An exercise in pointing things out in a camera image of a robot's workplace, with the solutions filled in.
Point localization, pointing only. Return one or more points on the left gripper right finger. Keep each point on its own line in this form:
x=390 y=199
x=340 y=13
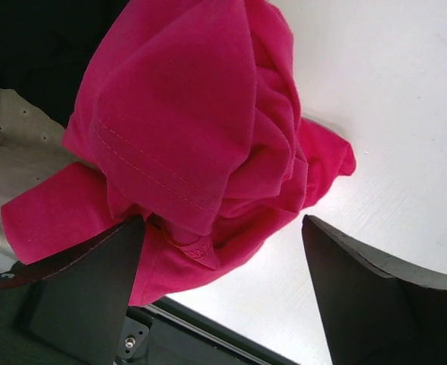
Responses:
x=375 y=307

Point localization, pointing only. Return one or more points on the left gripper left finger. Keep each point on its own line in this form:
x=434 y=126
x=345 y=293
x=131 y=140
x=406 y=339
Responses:
x=69 y=308

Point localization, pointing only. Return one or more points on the pink t shirt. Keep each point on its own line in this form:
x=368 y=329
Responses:
x=187 y=115

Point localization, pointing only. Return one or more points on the wicker laundry basket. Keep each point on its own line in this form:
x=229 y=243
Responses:
x=30 y=152

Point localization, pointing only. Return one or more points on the black t shirt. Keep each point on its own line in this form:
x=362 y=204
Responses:
x=46 y=46

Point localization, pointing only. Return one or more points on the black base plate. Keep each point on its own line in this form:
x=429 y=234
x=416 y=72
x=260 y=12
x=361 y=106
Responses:
x=167 y=332

